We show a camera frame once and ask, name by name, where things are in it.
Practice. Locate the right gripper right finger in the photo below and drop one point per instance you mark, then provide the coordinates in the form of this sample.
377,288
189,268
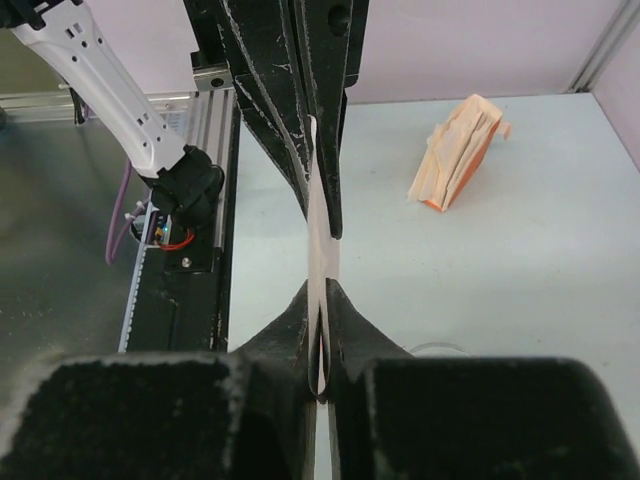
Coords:
396,416

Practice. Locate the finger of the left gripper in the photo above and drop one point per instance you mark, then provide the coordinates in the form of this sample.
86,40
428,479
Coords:
323,29
262,51

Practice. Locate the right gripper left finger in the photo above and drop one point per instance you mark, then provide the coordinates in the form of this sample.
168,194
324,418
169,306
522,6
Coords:
247,414

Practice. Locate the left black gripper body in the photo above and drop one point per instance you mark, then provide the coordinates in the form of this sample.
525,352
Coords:
210,67

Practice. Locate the clear glass dripper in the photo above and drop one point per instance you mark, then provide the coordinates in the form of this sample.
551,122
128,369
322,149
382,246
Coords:
438,349

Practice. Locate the white paper coffee filter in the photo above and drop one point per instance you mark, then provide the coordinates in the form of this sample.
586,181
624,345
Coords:
323,256

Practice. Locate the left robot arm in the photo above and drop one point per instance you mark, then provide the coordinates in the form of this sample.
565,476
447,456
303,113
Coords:
183,181

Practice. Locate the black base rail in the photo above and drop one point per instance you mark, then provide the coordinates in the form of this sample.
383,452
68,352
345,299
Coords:
183,300

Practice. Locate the white slotted cable duct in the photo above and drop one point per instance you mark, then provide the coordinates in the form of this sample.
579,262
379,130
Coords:
135,282

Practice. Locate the left aluminium frame post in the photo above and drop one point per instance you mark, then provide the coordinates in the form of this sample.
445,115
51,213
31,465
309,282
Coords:
618,29

